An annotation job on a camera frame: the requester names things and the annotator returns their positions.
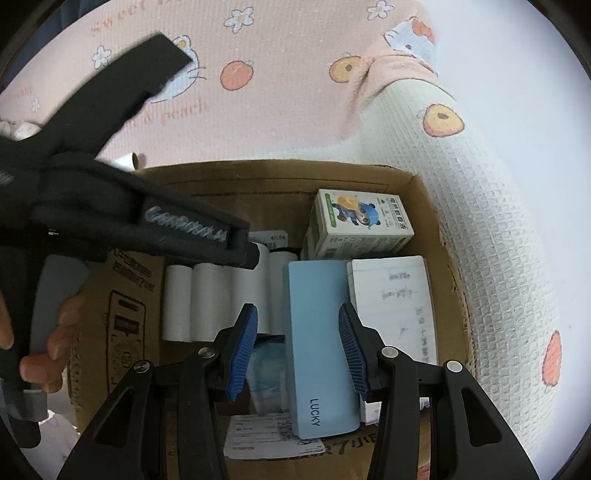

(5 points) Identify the brown cardboard box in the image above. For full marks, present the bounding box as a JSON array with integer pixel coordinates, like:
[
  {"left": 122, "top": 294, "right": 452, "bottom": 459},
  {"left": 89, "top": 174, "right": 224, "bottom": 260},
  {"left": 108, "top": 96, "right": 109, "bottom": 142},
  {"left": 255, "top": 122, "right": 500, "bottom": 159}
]
[{"left": 65, "top": 159, "right": 476, "bottom": 480}]

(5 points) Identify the person's left hand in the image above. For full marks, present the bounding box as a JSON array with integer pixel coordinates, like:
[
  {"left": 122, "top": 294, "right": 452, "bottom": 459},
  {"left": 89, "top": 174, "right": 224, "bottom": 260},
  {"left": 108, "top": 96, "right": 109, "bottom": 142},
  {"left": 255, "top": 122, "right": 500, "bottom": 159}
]
[{"left": 19, "top": 295, "right": 89, "bottom": 394}]

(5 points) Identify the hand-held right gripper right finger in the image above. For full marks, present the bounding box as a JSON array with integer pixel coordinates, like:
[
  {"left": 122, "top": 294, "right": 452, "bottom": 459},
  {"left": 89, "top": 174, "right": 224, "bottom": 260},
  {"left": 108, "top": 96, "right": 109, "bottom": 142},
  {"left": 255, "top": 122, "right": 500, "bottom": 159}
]
[{"left": 338, "top": 302, "right": 541, "bottom": 480}]

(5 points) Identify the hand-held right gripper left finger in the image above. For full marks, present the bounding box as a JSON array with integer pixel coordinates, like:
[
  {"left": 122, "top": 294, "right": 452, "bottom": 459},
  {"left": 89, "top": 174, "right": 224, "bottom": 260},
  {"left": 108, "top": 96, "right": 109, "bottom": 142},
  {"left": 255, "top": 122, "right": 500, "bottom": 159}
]
[{"left": 55, "top": 302, "right": 259, "bottom": 480}]

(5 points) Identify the blue plastic packet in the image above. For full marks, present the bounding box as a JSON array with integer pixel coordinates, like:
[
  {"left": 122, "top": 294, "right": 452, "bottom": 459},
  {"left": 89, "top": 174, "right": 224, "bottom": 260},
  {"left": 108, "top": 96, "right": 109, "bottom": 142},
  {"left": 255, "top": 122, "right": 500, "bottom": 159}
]
[{"left": 246, "top": 335, "right": 296, "bottom": 416}]

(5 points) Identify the light blue pencil case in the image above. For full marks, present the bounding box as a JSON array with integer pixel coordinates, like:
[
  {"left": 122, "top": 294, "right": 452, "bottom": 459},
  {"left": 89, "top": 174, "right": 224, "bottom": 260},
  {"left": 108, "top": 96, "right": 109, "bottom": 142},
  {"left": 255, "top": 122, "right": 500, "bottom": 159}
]
[{"left": 283, "top": 259, "right": 363, "bottom": 440}]

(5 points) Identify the white paper roll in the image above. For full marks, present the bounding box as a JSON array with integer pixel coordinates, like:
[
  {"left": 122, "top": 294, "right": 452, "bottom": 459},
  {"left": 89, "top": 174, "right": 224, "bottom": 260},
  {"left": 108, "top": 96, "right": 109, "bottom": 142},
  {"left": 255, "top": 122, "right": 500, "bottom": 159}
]
[
  {"left": 191, "top": 262, "right": 234, "bottom": 343},
  {"left": 269, "top": 250, "right": 299, "bottom": 337},
  {"left": 112, "top": 152, "right": 140, "bottom": 173},
  {"left": 231, "top": 242, "right": 271, "bottom": 336},
  {"left": 163, "top": 265, "right": 195, "bottom": 343}
]

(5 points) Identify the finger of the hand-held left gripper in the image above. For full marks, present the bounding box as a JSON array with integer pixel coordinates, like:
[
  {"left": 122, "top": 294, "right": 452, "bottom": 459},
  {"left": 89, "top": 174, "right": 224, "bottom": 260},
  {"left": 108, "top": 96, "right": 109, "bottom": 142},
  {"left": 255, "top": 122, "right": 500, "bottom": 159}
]
[
  {"left": 203, "top": 220, "right": 262, "bottom": 271},
  {"left": 44, "top": 33, "right": 193, "bottom": 160}
]

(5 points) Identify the white shipping label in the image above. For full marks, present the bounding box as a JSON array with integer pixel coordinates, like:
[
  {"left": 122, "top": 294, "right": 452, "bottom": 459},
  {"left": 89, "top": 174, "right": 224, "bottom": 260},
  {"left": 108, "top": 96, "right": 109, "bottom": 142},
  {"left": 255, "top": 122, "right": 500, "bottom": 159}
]
[
  {"left": 250, "top": 231, "right": 288, "bottom": 246},
  {"left": 224, "top": 412, "right": 327, "bottom": 460}
]

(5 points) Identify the green white cartoon carton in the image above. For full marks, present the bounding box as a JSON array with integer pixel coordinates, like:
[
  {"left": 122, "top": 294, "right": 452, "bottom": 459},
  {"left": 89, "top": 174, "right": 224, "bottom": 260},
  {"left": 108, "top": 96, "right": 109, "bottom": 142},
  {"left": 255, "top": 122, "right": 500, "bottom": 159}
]
[{"left": 300, "top": 188, "right": 414, "bottom": 262}]

